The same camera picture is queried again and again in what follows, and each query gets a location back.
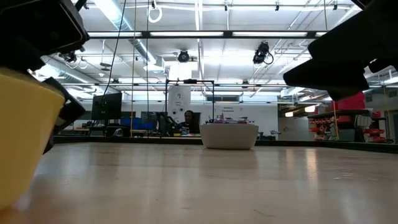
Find white cable loop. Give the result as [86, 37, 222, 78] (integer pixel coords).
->
[147, 5, 164, 24]

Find yellow bowl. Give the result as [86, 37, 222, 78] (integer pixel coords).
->
[0, 67, 67, 212]

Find black monitor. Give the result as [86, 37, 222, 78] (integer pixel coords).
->
[91, 91, 123, 121]

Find frame light bar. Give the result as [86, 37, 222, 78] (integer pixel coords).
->
[86, 29, 328, 40]

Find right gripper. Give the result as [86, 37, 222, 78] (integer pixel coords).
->
[282, 0, 398, 102]

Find person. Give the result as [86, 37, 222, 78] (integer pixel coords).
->
[177, 110, 200, 137]

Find hanging black cable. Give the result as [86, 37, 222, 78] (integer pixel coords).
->
[101, 0, 127, 96]

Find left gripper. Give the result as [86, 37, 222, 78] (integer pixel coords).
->
[0, 0, 91, 73]

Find large red bin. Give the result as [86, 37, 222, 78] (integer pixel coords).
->
[330, 91, 366, 111]

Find white bowl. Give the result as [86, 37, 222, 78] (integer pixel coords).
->
[199, 123, 260, 151]

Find yellow cable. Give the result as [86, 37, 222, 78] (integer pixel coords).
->
[332, 101, 340, 141]

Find black ceiling camera with cable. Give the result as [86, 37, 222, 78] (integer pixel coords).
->
[252, 41, 275, 66]

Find blue storage bins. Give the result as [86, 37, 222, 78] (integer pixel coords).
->
[120, 116, 155, 131]

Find silver ceiling duct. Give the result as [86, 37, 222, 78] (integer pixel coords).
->
[92, 0, 165, 74]

